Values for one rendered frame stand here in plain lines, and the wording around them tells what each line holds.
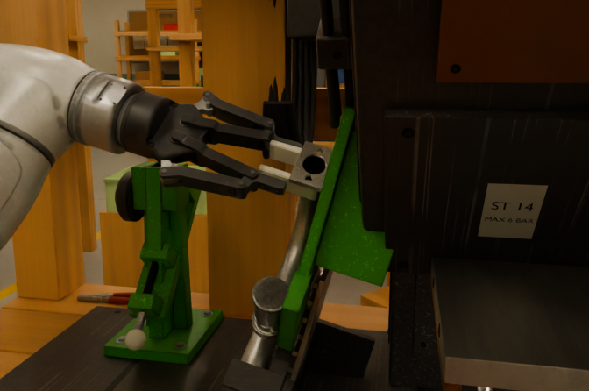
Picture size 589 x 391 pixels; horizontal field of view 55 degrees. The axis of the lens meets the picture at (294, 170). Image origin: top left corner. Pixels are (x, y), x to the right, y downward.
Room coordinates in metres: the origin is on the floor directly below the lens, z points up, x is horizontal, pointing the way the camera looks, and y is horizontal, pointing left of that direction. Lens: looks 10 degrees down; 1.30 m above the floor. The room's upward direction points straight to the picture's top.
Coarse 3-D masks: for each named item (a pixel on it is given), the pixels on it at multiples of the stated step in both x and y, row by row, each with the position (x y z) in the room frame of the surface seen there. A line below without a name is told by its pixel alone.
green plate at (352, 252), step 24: (336, 144) 0.51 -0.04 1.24; (336, 168) 0.51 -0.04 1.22; (336, 192) 0.52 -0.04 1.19; (336, 216) 0.52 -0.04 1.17; (360, 216) 0.52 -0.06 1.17; (312, 240) 0.52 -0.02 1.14; (336, 240) 0.52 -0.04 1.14; (360, 240) 0.52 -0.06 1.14; (384, 240) 0.52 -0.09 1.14; (312, 264) 0.52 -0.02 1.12; (336, 264) 0.52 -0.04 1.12; (360, 264) 0.52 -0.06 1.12; (384, 264) 0.52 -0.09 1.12
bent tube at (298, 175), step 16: (304, 144) 0.63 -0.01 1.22; (304, 160) 0.62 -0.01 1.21; (320, 160) 0.62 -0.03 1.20; (304, 176) 0.60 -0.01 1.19; (320, 176) 0.60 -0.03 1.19; (320, 192) 0.63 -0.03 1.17; (304, 208) 0.65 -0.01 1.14; (304, 224) 0.67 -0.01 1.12; (304, 240) 0.67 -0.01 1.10; (288, 256) 0.67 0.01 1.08; (288, 272) 0.65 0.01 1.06; (256, 336) 0.59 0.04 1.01; (256, 352) 0.58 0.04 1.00; (272, 352) 0.59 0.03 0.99
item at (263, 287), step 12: (264, 288) 0.53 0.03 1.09; (276, 288) 0.53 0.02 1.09; (252, 300) 0.53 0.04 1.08; (264, 300) 0.52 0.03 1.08; (276, 300) 0.52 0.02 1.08; (264, 312) 0.52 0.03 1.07; (276, 312) 0.52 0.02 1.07; (252, 324) 0.56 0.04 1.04; (264, 324) 0.55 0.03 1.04; (276, 324) 0.55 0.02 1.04; (264, 336) 0.56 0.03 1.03; (276, 336) 0.56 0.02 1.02
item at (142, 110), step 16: (144, 96) 0.65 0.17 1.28; (160, 96) 0.66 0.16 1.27; (128, 112) 0.63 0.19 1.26; (144, 112) 0.63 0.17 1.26; (160, 112) 0.64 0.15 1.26; (176, 112) 0.67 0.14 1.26; (192, 112) 0.67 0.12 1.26; (128, 128) 0.63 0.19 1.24; (144, 128) 0.63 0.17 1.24; (160, 128) 0.65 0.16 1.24; (176, 128) 0.65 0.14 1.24; (192, 128) 0.65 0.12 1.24; (128, 144) 0.64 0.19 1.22; (144, 144) 0.63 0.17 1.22; (160, 144) 0.63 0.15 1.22; (176, 144) 0.63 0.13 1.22; (160, 160) 0.64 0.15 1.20; (176, 160) 0.64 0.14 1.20
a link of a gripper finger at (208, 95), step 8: (208, 96) 0.68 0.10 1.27; (216, 96) 0.68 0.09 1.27; (216, 104) 0.67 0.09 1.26; (224, 104) 0.68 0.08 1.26; (232, 104) 0.68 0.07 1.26; (216, 112) 0.68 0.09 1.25; (224, 112) 0.67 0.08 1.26; (232, 112) 0.67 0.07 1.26; (240, 112) 0.67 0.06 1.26; (248, 112) 0.67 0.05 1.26; (224, 120) 0.69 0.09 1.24; (232, 120) 0.68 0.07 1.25; (240, 120) 0.67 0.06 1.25; (248, 120) 0.66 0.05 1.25; (256, 120) 0.66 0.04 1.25; (264, 120) 0.66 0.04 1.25; (272, 120) 0.66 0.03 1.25; (256, 128) 0.68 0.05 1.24; (264, 128) 0.68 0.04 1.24; (272, 128) 0.66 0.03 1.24
